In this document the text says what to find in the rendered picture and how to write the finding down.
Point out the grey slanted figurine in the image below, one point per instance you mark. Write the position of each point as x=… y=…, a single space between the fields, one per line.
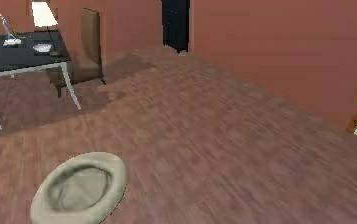
x=8 y=33

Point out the black table with white legs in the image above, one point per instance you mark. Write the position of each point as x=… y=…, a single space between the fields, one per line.
x=16 y=53

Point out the brown chair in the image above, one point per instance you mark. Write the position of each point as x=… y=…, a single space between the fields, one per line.
x=90 y=43

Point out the beige round floor cushion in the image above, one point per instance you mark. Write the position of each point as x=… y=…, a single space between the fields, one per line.
x=82 y=186

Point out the dark doorway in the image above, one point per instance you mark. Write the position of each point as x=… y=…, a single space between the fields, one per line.
x=176 y=23

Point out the white shallow dish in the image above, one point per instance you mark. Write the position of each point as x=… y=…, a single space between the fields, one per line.
x=42 y=48

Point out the white shade table lamp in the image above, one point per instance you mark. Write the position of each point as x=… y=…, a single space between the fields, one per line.
x=43 y=15

